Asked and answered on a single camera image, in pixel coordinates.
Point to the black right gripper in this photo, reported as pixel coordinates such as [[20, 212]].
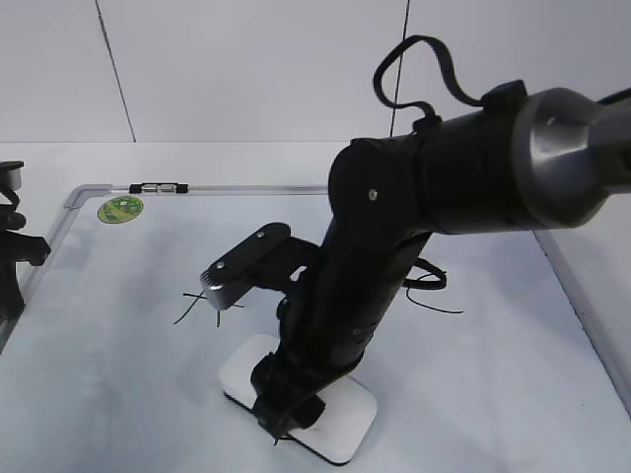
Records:
[[326, 327]]

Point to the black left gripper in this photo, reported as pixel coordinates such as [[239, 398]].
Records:
[[16, 247]]

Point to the black silver board hanger clip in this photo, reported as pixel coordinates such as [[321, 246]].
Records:
[[158, 188]]

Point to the white board with grey frame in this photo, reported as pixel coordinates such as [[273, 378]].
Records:
[[111, 368]]

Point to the round green sticker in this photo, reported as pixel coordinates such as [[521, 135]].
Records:
[[120, 210]]

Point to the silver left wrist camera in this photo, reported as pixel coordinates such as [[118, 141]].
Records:
[[10, 174]]

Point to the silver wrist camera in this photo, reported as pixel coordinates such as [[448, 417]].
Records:
[[10, 174], [227, 279]]

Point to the white board eraser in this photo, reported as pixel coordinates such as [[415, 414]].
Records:
[[349, 407]]

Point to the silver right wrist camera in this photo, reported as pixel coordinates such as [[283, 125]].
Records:
[[227, 279]]

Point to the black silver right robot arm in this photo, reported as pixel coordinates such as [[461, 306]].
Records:
[[519, 162]]

